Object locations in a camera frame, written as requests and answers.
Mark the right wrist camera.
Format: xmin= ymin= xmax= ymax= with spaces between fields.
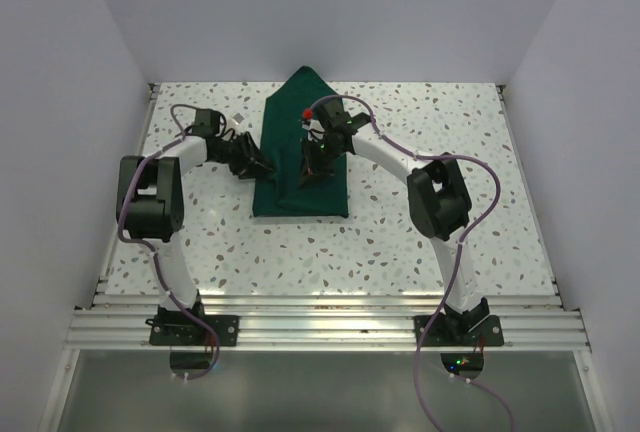
xmin=302 ymin=100 xmax=371 ymax=135

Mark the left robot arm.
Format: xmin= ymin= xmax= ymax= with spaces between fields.
xmin=116 ymin=133 xmax=274 ymax=345

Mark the green surgical cloth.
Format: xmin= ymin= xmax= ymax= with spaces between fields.
xmin=252 ymin=66 xmax=349 ymax=218

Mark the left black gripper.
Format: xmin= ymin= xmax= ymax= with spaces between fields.
xmin=211 ymin=132 xmax=273 ymax=180

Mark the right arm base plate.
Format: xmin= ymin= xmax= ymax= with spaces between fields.
xmin=422 ymin=313 xmax=505 ymax=347

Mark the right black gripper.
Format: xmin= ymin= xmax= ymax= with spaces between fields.
xmin=298 ymin=136 xmax=347 ymax=189

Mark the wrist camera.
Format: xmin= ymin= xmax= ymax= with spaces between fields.
xmin=302 ymin=100 xmax=371 ymax=135
xmin=185 ymin=108 xmax=240 ymax=140

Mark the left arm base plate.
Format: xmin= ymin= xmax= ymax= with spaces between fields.
xmin=145 ymin=311 xmax=239 ymax=347

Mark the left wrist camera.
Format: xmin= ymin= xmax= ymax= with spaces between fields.
xmin=185 ymin=108 xmax=240 ymax=140

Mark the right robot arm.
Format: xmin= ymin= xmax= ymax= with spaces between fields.
xmin=299 ymin=125 xmax=490 ymax=346

